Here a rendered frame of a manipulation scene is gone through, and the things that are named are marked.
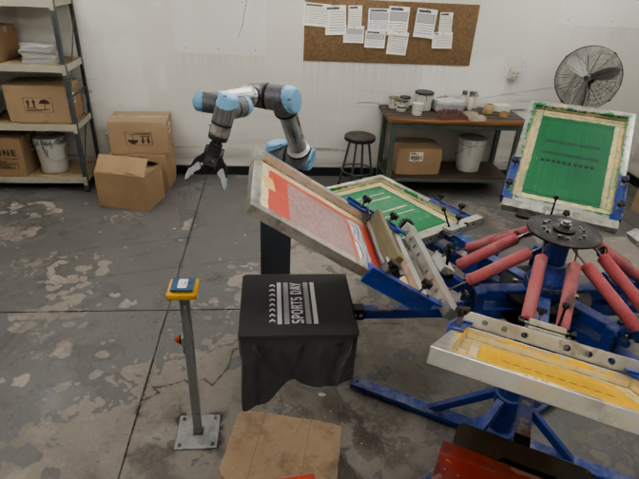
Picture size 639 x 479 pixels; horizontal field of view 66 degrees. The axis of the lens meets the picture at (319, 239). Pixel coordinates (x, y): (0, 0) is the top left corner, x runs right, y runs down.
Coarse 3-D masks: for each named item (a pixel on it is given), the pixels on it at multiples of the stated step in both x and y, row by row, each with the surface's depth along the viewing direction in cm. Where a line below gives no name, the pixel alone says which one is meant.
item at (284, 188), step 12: (276, 180) 201; (276, 192) 190; (288, 192) 199; (300, 192) 208; (300, 204) 196; (312, 204) 204; (324, 204) 214; (324, 216) 202; (336, 216) 211; (348, 228) 208; (360, 228) 218
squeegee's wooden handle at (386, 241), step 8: (376, 216) 217; (376, 224) 213; (384, 224) 206; (376, 232) 209; (384, 232) 203; (384, 240) 199; (392, 240) 195; (384, 248) 196; (392, 248) 191; (384, 256) 193; (392, 256) 188; (400, 256) 186; (392, 272) 188
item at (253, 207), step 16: (256, 160) 195; (272, 160) 210; (256, 176) 181; (288, 176) 214; (304, 176) 216; (256, 192) 169; (320, 192) 219; (256, 208) 160; (352, 208) 224; (272, 224) 163; (288, 224) 164; (304, 240) 167; (320, 240) 170; (400, 240) 227; (336, 256) 171; (352, 256) 176; (416, 288) 193
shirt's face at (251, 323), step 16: (256, 288) 223; (320, 288) 226; (336, 288) 226; (256, 304) 213; (320, 304) 215; (336, 304) 215; (352, 304) 216; (256, 320) 203; (320, 320) 205; (336, 320) 206; (352, 320) 206
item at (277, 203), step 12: (276, 204) 181; (288, 204) 188; (288, 216) 179; (300, 216) 187; (312, 216) 194; (312, 228) 184; (324, 228) 191; (336, 228) 199; (336, 240) 188; (348, 240) 197; (348, 252) 187; (372, 252) 203
